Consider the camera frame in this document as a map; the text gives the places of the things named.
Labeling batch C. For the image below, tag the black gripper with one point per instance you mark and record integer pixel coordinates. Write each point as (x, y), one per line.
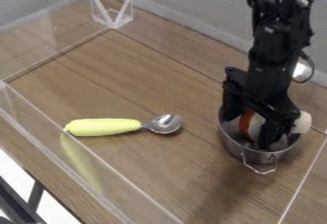
(258, 89)

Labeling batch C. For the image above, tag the toy mushroom red cap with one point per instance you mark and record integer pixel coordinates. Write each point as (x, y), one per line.
(251, 121)

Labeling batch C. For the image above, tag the silver pot with handles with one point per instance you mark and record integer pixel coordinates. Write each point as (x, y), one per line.
(261, 160)

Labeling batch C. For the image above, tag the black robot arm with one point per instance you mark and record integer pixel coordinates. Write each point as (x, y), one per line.
(282, 29)

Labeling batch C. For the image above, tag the spoon with yellow handle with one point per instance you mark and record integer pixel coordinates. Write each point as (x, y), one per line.
(101, 127)

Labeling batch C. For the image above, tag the clear acrylic enclosure wall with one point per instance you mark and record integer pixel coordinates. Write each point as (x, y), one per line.
(67, 69)

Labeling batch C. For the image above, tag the clear acrylic corner bracket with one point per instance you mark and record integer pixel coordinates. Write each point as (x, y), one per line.
(113, 18)

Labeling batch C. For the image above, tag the dark metal table frame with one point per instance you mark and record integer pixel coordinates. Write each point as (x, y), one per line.
(20, 211)

